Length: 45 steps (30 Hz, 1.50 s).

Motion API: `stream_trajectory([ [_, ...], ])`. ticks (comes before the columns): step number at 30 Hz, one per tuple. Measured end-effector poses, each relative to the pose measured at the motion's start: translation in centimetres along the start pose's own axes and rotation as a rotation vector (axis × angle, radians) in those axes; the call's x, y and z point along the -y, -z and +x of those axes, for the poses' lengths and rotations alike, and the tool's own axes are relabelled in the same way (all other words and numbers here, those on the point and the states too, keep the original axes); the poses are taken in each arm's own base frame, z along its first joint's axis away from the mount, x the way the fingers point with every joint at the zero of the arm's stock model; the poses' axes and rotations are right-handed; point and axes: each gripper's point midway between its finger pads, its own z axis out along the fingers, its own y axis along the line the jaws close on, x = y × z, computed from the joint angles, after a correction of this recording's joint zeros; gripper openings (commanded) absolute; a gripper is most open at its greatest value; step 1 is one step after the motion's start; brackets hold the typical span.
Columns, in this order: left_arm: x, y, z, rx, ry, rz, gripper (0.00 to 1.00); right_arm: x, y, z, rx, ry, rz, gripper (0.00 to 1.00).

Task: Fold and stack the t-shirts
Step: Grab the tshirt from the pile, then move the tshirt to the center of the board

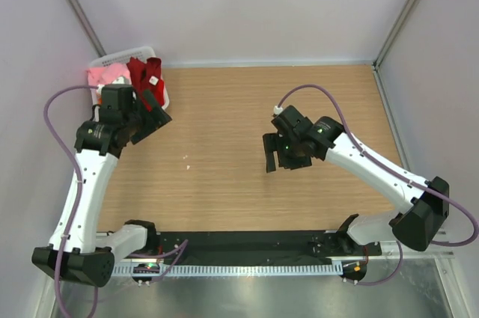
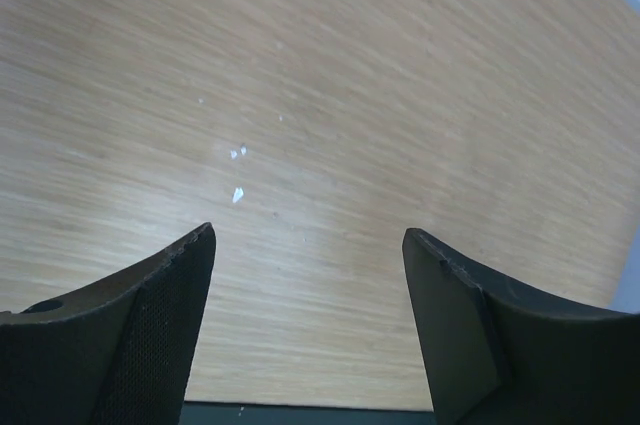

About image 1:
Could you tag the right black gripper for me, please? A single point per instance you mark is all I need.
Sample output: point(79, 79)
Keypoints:
point(272, 142)

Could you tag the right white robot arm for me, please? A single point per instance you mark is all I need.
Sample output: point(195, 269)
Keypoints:
point(418, 213)

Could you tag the pink t shirt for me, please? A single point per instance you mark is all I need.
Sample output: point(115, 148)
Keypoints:
point(116, 73)

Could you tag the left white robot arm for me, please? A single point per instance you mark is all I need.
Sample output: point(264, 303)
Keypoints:
point(74, 253)

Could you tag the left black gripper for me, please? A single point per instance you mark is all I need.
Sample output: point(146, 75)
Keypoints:
point(157, 120)

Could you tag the right aluminium frame post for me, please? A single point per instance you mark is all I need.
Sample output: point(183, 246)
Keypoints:
point(399, 24)

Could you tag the aluminium frame post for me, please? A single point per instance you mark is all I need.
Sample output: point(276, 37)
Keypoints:
point(399, 24)
point(86, 26)

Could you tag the left aluminium frame post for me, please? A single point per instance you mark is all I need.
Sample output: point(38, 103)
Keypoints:
point(86, 26)

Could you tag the dark red t shirt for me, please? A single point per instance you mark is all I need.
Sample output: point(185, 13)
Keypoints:
point(147, 76)

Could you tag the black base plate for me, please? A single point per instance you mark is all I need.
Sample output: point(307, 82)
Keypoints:
point(264, 248)

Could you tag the white slotted cable duct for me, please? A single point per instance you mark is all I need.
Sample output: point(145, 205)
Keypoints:
point(149, 270)

